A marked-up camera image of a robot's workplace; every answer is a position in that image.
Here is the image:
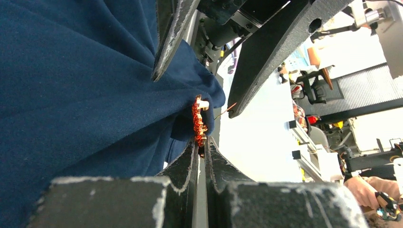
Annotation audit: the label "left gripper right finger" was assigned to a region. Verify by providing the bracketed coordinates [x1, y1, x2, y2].
[204, 137, 368, 228]

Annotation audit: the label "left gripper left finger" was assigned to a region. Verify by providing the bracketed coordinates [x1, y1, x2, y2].
[28, 140, 198, 228]

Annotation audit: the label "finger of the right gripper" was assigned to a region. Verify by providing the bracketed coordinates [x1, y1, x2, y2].
[228, 0, 350, 118]
[152, 0, 200, 82]

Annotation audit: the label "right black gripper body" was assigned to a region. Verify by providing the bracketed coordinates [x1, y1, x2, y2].
[197, 0, 290, 47]

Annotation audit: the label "orange flower brooch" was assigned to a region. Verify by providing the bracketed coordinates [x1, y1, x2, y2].
[192, 95, 210, 147]

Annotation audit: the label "navy blue t-shirt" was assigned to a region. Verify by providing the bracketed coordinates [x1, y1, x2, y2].
[0, 0, 225, 228]

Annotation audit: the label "person in background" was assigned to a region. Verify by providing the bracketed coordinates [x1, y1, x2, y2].
[344, 176, 403, 228]

